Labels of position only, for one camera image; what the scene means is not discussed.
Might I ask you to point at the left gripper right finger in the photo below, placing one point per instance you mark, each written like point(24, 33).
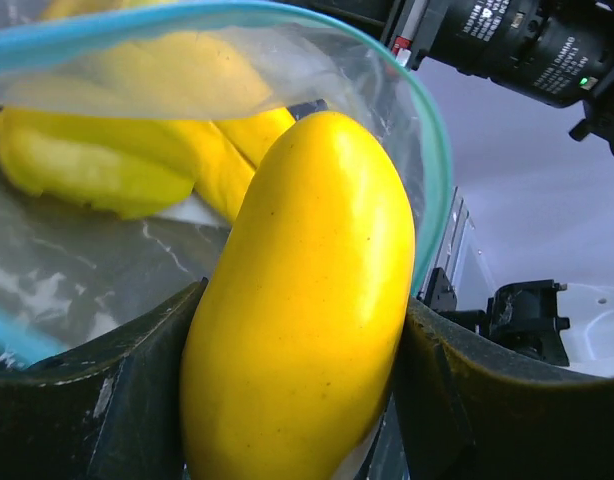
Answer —
point(470, 409)

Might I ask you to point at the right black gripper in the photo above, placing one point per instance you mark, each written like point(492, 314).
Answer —
point(557, 52)

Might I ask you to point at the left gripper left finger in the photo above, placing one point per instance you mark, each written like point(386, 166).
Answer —
point(107, 409)

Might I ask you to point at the blue zip clear bag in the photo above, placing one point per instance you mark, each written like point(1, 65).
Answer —
point(69, 274)

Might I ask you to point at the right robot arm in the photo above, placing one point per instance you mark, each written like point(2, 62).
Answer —
point(607, 115)

